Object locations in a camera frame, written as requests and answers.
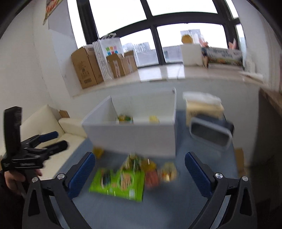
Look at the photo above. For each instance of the flat cardboard piece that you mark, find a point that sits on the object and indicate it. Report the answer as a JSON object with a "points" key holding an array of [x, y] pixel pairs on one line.
{"points": [[63, 113]]}

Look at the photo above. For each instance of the long green snack packet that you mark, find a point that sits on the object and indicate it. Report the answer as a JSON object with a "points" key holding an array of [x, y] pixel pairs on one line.
{"points": [[116, 183]]}

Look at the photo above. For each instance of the tall closed cardboard box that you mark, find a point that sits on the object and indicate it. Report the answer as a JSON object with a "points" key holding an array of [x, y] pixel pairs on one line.
{"points": [[86, 68]]}

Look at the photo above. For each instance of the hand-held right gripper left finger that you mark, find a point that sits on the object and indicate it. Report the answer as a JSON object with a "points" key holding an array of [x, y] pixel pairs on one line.
{"points": [[81, 175]]}

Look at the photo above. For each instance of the yellow jelly cup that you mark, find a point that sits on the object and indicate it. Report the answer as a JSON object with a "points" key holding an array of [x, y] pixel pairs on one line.
{"points": [[154, 119]]}

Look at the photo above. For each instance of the tissue box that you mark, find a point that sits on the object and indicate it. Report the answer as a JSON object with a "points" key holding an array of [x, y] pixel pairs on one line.
{"points": [[204, 105]]}

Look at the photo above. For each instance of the white dotted paper bag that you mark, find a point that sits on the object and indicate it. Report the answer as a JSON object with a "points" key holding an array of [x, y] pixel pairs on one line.
{"points": [[105, 57]]}

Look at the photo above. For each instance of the wall poster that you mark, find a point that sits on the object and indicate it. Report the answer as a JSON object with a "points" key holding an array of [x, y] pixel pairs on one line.
{"points": [[51, 8]]}

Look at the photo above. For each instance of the white storage box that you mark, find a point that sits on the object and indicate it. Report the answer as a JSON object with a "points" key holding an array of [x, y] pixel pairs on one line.
{"points": [[132, 136]]}

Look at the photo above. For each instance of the marble windowsill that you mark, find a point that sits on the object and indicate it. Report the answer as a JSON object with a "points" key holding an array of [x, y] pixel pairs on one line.
{"points": [[163, 73]]}

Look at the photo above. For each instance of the folded cardboard on floor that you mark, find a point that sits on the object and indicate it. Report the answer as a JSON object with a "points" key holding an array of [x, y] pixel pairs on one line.
{"points": [[239, 160]]}

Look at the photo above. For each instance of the rolled white paper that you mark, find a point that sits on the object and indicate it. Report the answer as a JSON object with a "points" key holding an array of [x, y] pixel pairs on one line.
{"points": [[252, 76]]}

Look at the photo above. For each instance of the brown stone counter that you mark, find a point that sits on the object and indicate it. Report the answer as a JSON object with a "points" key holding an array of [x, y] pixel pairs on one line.
{"points": [[272, 98]]}

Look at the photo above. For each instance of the red jelly cup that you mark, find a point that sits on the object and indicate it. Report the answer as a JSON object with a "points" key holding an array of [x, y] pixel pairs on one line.
{"points": [[152, 179]]}

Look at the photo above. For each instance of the white foam box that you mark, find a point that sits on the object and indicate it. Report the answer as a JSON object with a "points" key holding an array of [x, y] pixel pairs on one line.
{"points": [[191, 55]]}

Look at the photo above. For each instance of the yellow snack packet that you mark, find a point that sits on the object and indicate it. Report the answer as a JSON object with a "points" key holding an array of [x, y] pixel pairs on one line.
{"points": [[148, 165]]}

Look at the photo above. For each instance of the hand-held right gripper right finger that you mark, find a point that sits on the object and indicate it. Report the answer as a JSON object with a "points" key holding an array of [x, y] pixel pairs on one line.
{"points": [[198, 175]]}

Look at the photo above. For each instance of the cream leather sofa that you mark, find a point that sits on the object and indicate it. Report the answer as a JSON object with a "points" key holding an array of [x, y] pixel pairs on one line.
{"points": [[39, 123]]}

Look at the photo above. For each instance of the green jelly cup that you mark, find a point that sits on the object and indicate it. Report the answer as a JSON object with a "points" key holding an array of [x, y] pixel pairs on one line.
{"points": [[98, 152]]}

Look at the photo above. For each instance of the pink plastic toy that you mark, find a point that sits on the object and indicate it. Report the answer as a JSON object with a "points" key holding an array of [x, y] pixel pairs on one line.
{"points": [[203, 43], [232, 44]]}

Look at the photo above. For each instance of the black window frame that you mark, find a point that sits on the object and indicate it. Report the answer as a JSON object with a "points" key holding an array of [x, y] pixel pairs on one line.
{"points": [[154, 24]]}

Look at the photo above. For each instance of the orange jelly cup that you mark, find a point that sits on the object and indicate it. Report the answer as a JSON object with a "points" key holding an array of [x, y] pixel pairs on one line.
{"points": [[168, 172]]}

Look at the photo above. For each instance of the landscape printed gift box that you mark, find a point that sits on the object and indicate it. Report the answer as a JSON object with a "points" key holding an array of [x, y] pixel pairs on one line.
{"points": [[223, 56]]}

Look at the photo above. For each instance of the small open cardboard box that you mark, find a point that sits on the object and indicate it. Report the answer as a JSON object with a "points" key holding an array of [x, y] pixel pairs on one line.
{"points": [[121, 66]]}

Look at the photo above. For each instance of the small dark green snack packet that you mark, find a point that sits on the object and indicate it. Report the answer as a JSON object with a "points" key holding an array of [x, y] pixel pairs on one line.
{"points": [[124, 119]]}

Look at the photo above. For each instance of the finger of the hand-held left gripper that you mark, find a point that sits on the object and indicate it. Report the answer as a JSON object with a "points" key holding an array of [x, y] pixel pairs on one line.
{"points": [[58, 146], [47, 135]]}

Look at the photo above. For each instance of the black speaker clock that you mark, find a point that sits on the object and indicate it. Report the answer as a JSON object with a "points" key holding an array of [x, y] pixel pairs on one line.
{"points": [[209, 133]]}

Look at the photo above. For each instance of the lime green snack packet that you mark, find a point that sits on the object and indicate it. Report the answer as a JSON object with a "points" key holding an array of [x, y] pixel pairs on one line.
{"points": [[131, 163]]}

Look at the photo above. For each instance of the yellow pomelo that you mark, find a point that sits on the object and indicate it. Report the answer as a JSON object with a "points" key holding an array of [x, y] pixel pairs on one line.
{"points": [[186, 39]]}

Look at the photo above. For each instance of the person's left hand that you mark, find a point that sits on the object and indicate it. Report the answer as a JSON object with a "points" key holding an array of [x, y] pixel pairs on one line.
{"points": [[13, 182]]}

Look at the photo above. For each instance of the blue tablecloth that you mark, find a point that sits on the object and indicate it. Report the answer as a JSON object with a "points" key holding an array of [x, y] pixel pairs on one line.
{"points": [[167, 204]]}

